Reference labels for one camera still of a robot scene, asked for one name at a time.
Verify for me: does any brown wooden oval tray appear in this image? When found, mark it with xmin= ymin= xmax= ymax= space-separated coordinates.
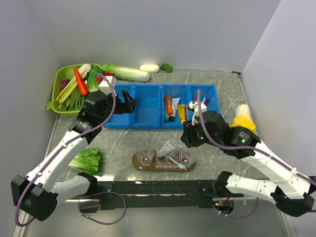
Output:
xmin=132 ymin=151 xmax=196 ymax=172

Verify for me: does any red chili pepper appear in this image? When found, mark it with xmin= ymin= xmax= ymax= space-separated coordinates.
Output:
xmin=103 ymin=71 xmax=115 ymax=76

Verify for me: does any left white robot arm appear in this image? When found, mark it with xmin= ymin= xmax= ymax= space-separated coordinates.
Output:
xmin=11 ymin=89 xmax=138 ymax=221

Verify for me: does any clear square organizer tray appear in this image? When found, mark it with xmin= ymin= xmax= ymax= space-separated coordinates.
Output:
xmin=155 ymin=151 xmax=178 ymax=169

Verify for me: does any aluminium rail frame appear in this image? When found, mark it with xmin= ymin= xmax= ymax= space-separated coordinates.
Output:
xmin=13 ymin=209 xmax=39 ymax=237

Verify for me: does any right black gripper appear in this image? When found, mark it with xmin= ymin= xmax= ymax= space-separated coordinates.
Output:
xmin=180 ymin=118 xmax=221 ymax=148

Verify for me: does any right blue storage bin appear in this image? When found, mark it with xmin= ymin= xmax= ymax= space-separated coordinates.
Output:
xmin=160 ymin=84 xmax=220 ymax=129

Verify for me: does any white blue toothbrush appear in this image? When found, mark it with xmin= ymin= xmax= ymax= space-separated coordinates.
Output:
xmin=166 ymin=154 xmax=187 ymax=170

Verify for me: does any white red toothpaste tube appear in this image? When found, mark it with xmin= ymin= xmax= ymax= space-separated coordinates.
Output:
xmin=161 ymin=141 xmax=178 ymax=157

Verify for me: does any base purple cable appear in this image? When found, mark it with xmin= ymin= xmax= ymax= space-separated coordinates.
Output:
xmin=78 ymin=191 xmax=127 ymax=225

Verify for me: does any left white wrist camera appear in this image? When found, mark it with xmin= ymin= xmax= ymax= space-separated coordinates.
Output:
xmin=96 ymin=76 xmax=117 ymax=94

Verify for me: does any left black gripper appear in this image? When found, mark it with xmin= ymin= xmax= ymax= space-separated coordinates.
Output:
xmin=98 ymin=89 xmax=138 ymax=123

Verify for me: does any orange toothpaste tube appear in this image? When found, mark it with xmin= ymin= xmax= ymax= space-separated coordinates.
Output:
xmin=164 ymin=95 xmax=173 ymax=116

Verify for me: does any blue storage bin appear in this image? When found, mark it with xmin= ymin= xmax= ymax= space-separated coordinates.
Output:
xmin=104 ymin=83 xmax=161 ymax=129
xmin=160 ymin=84 xmax=220 ymax=129

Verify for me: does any yellow cap small tube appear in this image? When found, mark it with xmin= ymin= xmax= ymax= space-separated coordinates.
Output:
xmin=177 ymin=104 xmax=186 ymax=123

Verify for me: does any left blue storage bin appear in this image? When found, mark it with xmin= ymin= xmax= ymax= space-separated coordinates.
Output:
xmin=104 ymin=83 xmax=161 ymax=129

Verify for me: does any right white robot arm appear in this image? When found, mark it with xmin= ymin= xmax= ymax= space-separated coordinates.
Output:
xmin=181 ymin=111 xmax=316 ymax=217

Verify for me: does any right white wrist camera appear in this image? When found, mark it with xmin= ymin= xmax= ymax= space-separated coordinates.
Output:
xmin=189 ymin=101 xmax=207 ymax=125

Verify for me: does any orange carrot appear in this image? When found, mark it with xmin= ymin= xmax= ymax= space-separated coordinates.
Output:
xmin=74 ymin=67 xmax=89 ymax=96

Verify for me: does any purple onion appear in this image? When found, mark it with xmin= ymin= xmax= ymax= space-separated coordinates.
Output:
xmin=59 ymin=79 xmax=70 ymax=89

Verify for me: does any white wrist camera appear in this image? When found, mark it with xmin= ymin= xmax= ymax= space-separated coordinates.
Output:
xmin=189 ymin=101 xmax=207 ymax=125
xmin=96 ymin=76 xmax=117 ymax=94

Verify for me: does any black base frame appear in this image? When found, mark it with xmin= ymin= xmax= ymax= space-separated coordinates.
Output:
xmin=68 ymin=179 xmax=245 ymax=214

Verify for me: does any green plastic basket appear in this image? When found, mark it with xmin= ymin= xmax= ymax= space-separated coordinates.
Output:
xmin=46 ymin=63 xmax=103 ymax=117

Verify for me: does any white green leek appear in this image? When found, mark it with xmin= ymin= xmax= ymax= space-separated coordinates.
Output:
xmin=56 ymin=64 xmax=91 ymax=104

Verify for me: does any green lettuce head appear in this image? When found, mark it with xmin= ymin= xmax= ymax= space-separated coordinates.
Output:
xmin=68 ymin=148 xmax=103 ymax=175

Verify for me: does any white radish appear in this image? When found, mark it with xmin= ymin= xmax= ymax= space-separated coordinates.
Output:
xmin=139 ymin=63 xmax=173 ymax=73

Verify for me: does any bok choy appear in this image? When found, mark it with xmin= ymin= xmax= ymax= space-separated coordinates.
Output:
xmin=87 ymin=66 xmax=103 ymax=92

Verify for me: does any clear plastic cup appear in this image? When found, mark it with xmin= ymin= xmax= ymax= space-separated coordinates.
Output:
xmin=135 ymin=145 xmax=155 ymax=166
xmin=178 ymin=148 xmax=197 ymax=168

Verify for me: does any napa cabbage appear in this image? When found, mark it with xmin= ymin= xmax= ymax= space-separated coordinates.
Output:
xmin=102 ymin=63 xmax=150 ymax=82

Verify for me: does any silver white printed tube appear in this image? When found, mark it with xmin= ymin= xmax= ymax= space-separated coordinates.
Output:
xmin=169 ymin=98 xmax=180 ymax=121

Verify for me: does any yellow baby cabbage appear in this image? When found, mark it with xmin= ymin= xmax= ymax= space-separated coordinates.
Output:
xmin=230 ymin=104 xmax=256 ymax=134

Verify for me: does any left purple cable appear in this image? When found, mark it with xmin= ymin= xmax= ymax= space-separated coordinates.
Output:
xmin=14 ymin=73 xmax=117 ymax=227

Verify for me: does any white toothpaste tube blue cap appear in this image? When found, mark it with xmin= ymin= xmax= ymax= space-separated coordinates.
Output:
xmin=157 ymin=141 xmax=177 ymax=158

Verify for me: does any green bean bunch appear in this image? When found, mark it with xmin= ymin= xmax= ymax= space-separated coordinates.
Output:
xmin=58 ymin=88 xmax=87 ymax=112

